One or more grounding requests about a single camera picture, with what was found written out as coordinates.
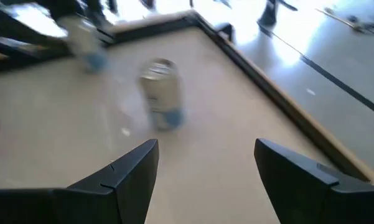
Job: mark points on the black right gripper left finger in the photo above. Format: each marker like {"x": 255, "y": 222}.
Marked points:
{"x": 96, "y": 202}

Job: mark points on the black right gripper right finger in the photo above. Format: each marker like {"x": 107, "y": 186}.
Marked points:
{"x": 314, "y": 199}

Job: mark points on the blue white soda can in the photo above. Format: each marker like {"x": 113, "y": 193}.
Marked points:
{"x": 84, "y": 43}
{"x": 163, "y": 93}

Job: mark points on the black table clamp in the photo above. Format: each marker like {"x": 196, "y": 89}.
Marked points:
{"x": 227, "y": 31}

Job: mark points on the black stand foot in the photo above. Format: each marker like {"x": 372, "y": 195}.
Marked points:
{"x": 269, "y": 14}

